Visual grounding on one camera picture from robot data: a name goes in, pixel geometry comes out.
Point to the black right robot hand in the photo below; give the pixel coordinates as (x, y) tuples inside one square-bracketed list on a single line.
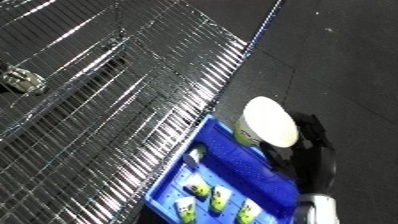
[(314, 160)]

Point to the pale right robot arm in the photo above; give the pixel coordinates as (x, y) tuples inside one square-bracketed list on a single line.
[(317, 210)]

